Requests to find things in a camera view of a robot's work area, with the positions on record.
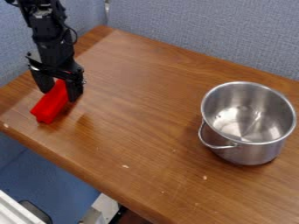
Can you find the red rectangular block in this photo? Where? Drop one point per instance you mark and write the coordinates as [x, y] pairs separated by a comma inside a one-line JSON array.
[[51, 103]]

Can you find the white ridged object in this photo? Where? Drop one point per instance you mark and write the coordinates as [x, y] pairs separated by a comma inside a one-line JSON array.
[[14, 213]]

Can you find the white table bracket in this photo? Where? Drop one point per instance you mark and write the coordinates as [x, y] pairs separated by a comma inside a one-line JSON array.
[[102, 211]]

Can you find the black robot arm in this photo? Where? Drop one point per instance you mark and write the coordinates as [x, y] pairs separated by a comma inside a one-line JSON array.
[[55, 39]]

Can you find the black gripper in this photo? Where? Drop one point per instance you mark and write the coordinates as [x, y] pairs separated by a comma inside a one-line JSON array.
[[52, 63]]

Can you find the stainless steel pot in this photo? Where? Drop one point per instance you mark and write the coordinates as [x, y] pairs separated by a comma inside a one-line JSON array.
[[247, 120]]

